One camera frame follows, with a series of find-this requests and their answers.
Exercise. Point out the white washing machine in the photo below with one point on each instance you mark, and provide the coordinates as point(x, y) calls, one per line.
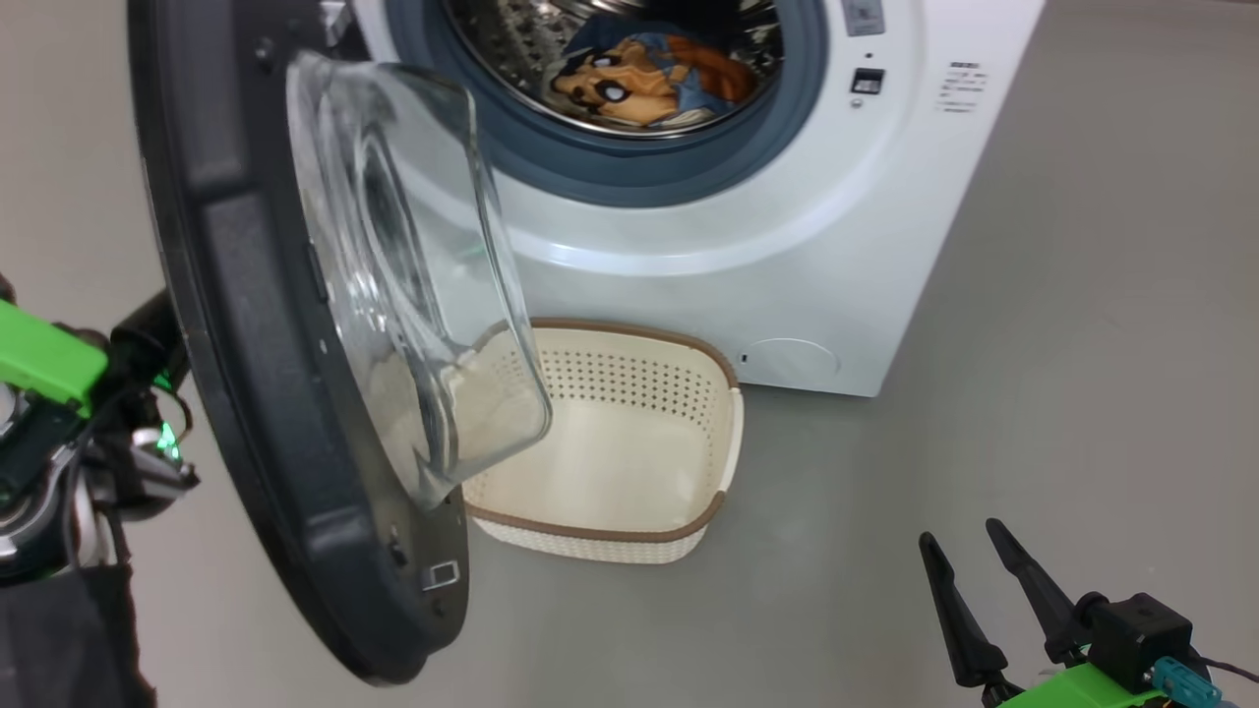
point(787, 265)

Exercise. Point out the stainless steel drum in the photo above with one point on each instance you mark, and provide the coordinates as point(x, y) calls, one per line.
point(511, 49)

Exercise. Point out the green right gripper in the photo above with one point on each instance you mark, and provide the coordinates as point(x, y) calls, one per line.
point(1082, 690)

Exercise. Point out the grey control panel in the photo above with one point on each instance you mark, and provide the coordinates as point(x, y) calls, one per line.
point(864, 15)

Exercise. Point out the grey rubber door gasket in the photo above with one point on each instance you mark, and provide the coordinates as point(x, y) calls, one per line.
point(639, 172)

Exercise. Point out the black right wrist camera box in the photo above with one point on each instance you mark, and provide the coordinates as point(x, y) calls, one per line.
point(1141, 629)

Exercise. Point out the black door latch socket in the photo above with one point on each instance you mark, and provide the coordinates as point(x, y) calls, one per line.
point(868, 81)

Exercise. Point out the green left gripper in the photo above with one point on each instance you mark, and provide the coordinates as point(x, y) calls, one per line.
point(44, 354)

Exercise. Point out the round white filter cover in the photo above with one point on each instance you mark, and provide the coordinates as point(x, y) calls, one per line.
point(792, 358)

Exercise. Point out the black glass washing machine door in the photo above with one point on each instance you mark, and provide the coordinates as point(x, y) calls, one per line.
point(246, 344)

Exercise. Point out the blue cartoon print garment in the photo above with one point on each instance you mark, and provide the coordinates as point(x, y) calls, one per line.
point(639, 84)

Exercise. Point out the cream perforated laundry basket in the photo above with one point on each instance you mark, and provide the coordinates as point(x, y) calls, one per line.
point(629, 452)

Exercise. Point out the printed warning text label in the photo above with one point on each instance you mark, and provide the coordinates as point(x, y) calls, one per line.
point(964, 87)

